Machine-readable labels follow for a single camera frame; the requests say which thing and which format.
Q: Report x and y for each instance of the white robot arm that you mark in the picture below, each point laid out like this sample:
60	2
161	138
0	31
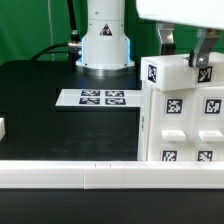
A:
105	46

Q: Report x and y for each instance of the white cabinet top block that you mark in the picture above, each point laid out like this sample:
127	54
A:
172	72

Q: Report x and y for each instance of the white front fence rail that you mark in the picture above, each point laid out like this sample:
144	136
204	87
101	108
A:
111	174

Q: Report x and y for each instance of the white cabinet door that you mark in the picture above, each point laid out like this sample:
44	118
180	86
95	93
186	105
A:
208	125
169	127

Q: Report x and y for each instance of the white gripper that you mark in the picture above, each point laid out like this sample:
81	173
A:
208	14

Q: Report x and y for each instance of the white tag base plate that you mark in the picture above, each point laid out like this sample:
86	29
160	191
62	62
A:
99	98

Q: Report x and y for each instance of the white cabinet body box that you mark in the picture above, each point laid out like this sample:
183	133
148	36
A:
143	126

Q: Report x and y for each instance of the white left fence stub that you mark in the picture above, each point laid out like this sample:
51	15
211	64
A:
2	128

